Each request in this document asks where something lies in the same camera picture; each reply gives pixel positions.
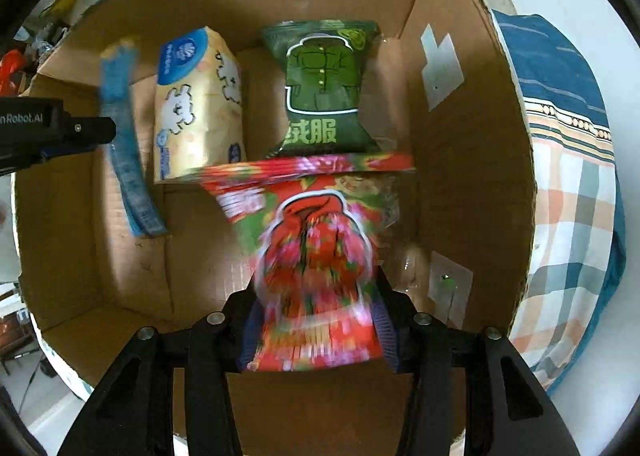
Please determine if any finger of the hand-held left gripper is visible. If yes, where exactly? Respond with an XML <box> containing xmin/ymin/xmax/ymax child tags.
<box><xmin>40</xmin><ymin>116</ymin><xmax>117</xmax><ymax>162</ymax></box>

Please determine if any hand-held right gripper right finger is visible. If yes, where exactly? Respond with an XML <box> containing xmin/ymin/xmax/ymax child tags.
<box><xmin>370</xmin><ymin>267</ymin><xmax>582</xmax><ymax>456</ymax></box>

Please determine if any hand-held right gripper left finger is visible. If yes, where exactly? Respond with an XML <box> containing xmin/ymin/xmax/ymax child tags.
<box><xmin>59</xmin><ymin>285</ymin><xmax>261</xmax><ymax>456</ymax></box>

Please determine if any blue packet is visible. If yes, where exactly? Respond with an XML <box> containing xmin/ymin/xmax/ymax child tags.
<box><xmin>99</xmin><ymin>38</ymin><xmax>172</xmax><ymax>238</ymax></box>

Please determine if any red floral packet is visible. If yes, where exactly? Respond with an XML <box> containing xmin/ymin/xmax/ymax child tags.
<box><xmin>192</xmin><ymin>152</ymin><xmax>417</xmax><ymax>373</ymax></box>

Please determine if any yellow tissue pack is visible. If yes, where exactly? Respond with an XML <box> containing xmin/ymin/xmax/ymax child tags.
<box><xmin>152</xmin><ymin>26</ymin><xmax>248</xmax><ymax>184</ymax></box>

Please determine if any cardboard box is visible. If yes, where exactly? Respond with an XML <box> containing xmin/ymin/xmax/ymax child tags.
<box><xmin>11</xmin><ymin>0</ymin><xmax>538</xmax><ymax>456</ymax></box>

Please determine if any green packet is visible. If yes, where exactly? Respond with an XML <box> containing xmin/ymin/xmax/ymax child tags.
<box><xmin>260</xmin><ymin>20</ymin><xmax>388</xmax><ymax>158</ymax></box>

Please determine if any orange plastic bag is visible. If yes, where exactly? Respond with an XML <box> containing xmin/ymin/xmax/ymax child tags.
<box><xmin>0</xmin><ymin>49</ymin><xmax>28</xmax><ymax>96</ymax></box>

